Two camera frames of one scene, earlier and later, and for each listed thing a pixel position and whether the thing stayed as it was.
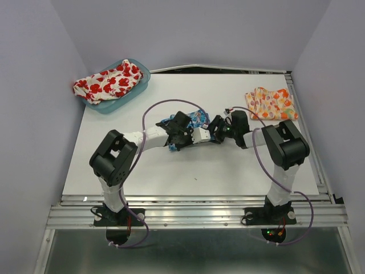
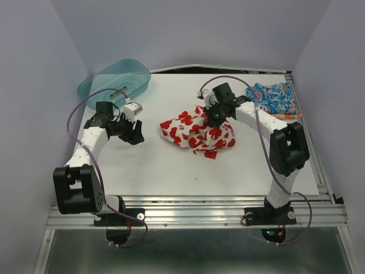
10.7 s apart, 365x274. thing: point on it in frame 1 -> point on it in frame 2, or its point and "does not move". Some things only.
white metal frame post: x=316 y=157 does not move
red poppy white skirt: x=108 y=84 -> x=190 y=129
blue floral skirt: x=199 y=118 -> x=277 y=97
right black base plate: x=268 y=216 does not move
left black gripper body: x=185 y=139 -> x=123 y=128
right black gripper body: x=223 y=129 -> x=216 y=115
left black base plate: x=106 y=217 does not move
